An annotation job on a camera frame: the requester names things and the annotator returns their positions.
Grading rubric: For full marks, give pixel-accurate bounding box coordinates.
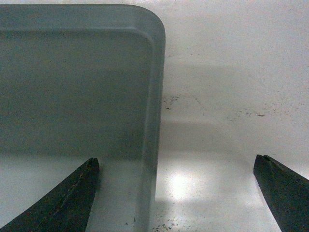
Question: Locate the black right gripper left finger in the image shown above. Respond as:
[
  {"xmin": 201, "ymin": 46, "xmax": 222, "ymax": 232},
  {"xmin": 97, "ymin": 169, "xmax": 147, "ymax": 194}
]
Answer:
[{"xmin": 0, "ymin": 158, "xmax": 99, "ymax": 232}]

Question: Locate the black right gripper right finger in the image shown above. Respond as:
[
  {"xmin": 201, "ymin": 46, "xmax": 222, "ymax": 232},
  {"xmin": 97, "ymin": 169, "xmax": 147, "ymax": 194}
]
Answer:
[{"xmin": 253, "ymin": 155, "xmax": 309, "ymax": 232}]

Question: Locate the grey rectangular serving tray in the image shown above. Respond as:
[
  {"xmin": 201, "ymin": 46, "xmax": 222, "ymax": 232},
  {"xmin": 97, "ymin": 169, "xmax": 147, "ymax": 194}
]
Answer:
[{"xmin": 0, "ymin": 4, "xmax": 166, "ymax": 232}]

